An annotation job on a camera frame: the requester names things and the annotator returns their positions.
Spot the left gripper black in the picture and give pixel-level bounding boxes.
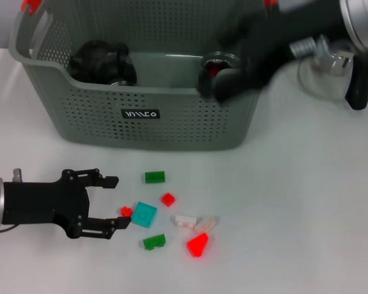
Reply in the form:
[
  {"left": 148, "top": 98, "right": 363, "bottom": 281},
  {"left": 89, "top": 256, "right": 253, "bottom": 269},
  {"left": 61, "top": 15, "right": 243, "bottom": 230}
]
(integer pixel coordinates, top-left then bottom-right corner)
[{"left": 2, "top": 167, "right": 132, "bottom": 241}]

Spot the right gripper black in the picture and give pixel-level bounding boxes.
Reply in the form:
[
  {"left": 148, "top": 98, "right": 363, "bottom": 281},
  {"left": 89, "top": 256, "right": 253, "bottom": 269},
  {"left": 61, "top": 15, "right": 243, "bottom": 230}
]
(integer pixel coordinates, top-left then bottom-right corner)
[{"left": 215, "top": 0, "right": 354, "bottom": 104}]

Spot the right gripper silver plug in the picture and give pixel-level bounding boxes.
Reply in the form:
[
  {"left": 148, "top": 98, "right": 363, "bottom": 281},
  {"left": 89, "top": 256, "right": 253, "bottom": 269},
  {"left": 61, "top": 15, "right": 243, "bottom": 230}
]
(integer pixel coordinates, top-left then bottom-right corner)
[{"left": 289, "top": 34, "right": 337, "bottom": 67}]

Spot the bright red toy brick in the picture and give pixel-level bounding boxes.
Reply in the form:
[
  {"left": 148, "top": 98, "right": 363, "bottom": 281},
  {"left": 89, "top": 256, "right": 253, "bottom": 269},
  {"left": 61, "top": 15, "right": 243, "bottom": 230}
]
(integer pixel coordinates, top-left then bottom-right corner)
[{"left": 186, "top": 232, "right": 210, "bottom": 258}]

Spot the light grey bin handle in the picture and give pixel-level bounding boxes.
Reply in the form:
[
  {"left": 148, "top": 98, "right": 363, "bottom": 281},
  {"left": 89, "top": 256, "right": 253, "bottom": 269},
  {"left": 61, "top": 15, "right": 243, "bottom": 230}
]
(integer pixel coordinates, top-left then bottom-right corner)
[{"left": 8, "top": 6, "right": 53, "bottom": 59}]

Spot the black clay teapot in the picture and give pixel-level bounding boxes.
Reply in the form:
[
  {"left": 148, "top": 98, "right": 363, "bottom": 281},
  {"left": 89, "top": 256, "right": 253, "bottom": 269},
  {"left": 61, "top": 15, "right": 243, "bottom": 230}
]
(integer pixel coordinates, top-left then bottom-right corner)
[{"left": 67, "top": 39, "right": 114, "bottom": 83}]

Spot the glass coffee pot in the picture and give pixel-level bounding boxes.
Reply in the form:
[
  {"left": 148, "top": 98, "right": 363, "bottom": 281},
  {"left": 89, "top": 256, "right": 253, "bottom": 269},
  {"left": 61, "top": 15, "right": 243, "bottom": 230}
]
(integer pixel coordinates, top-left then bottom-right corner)
[{"left": 297, "top": 39, "right": 368, "bottom": 111}]

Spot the grey-green perforated storage bin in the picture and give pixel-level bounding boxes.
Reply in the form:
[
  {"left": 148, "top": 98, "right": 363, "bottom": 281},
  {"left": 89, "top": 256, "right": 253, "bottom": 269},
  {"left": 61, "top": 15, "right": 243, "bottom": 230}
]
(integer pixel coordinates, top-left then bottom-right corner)
[{"left": 7, "top": 0, "right": 282, "bottom": 153}]

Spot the green toy brick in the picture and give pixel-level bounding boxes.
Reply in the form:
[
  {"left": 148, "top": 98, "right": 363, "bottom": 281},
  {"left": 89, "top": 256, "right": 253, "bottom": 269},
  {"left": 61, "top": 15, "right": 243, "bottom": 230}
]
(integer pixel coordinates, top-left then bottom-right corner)
[
  {"left": 142, "top": 233, "right": 167, "bottom": 251},
  {"left": 144, "top": 171, "right": 166, "bottom": 184}
]

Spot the dark red brick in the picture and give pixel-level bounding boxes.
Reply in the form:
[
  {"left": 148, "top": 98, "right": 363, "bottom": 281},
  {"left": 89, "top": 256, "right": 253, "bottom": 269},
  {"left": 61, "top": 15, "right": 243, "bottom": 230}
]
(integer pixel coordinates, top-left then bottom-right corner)
[{"left": 207, "top": 59, "right": 222, "bottom": 78}]

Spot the teal square toy plate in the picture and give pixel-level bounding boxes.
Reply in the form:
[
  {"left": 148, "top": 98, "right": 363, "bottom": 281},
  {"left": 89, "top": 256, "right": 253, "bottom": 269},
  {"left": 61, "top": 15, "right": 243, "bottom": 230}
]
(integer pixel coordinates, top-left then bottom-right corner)
[{"left": 131, "top": 201, "right": 158, "bottom": 229}]

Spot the small red square brick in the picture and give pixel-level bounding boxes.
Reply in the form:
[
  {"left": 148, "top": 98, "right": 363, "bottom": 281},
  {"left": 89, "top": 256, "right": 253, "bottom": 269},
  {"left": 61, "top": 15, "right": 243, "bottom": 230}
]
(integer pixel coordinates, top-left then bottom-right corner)
[{"left": 161, "top": 192, "right": 176, "bottom": 208}]

